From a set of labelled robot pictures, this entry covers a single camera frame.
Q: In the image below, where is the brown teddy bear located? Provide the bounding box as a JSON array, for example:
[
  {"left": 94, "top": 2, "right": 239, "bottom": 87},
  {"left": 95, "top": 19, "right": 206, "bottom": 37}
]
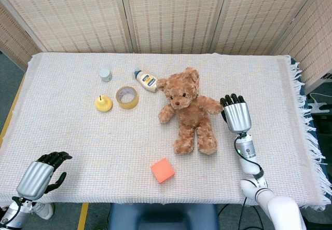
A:
[{"left": 156, "top": 67, "right": 224, "bottom": 155}]

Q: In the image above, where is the white woven tablecloth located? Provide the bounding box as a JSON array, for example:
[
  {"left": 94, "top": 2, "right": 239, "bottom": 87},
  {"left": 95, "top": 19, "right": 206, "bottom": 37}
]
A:
[{"left": 0, "top": 51, "right": 326, "bottom": 211}]

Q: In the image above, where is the small white jar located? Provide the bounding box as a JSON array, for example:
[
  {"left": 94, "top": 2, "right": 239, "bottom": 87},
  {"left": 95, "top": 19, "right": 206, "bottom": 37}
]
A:
[{"left": 99, "top": 69, "right": 113, "bottom": 83}]

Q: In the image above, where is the yellow toy pear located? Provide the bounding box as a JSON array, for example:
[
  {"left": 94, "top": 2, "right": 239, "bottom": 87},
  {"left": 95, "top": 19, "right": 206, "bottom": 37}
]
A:
[{"left": 95, "top": 95, "right": 114, "bottom": 113}]

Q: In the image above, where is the clear packing tape roll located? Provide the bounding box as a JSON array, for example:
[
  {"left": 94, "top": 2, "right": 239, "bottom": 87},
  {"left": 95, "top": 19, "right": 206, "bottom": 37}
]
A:
[{"left": 115, "top": 86, "right": 139, "bottom": 110}]

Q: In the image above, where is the woven folding screen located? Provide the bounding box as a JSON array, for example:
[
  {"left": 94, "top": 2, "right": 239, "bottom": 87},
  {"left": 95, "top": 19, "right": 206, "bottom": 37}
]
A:
[{"left": 0, "top": 0, "right": 332, "bottom": 90}]

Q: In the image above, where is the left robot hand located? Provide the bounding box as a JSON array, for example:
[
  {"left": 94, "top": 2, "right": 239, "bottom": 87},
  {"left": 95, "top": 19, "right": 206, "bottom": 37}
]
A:
[{"left": 16, "top": 151, "right": 73, "bottom": 201}]

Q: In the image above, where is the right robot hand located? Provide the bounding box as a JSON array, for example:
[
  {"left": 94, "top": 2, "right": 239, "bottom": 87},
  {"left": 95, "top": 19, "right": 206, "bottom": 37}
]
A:
[{"left": 219, "top": 93, "right": 253, "bottom": 132}]

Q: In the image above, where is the orange cube block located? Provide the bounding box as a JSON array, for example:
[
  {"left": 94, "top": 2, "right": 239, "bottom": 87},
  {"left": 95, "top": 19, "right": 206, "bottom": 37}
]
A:
[{"left": 150, "top": 157, "right": 176, "bottom": 184}]

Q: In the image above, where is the mayonnaise squeeze bottle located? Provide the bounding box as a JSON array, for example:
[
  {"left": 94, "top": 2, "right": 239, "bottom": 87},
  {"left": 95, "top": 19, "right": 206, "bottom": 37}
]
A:
[{"left": 133, "top": 69, "right": 159, "bottom": 93}]

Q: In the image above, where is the white sneaker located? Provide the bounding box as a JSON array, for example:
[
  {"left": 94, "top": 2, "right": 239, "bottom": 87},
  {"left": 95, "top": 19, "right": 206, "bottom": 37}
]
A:
[{"left": 32, "top": 202, "right": 56, "bottom": 220}]

